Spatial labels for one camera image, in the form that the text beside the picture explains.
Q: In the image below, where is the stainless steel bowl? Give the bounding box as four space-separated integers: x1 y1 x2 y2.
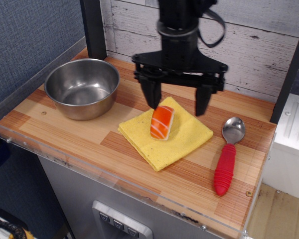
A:
44 58 120 120

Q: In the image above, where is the white aluminium box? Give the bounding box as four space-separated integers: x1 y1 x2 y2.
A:
262 94 299 198

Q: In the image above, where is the silver dispenser button panel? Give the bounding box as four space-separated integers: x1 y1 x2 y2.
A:
92 201 153 239

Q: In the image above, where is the clear acrylic table guard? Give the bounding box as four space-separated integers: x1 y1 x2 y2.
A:
0 34 275 239

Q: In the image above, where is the yellow folded cloth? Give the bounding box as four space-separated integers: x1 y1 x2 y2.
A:
118 97 213 172

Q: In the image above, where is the dark right frame post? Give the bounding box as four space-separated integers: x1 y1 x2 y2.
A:
270 40 299 124

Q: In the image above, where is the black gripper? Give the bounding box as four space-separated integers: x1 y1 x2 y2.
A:
132 27 228 116

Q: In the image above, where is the dark left frame post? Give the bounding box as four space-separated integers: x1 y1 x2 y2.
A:
80 0 107 60

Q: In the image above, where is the orange white salmon sushi toy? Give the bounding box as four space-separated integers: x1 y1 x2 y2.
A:
150 106 175 140

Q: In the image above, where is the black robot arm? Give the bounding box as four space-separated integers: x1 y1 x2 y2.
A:
132 0 228 116

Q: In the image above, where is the dark frame post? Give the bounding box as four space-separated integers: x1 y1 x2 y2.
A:
80 0 107 60
270 40 299 124

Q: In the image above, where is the black yellow cable bundle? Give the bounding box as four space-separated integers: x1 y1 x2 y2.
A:
0 208 37 239

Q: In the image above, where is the red handled metal spoon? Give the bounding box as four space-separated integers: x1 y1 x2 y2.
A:
214 117 245 196

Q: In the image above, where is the black flat cable loop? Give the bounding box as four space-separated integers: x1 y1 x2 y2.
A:
197 8 226 49

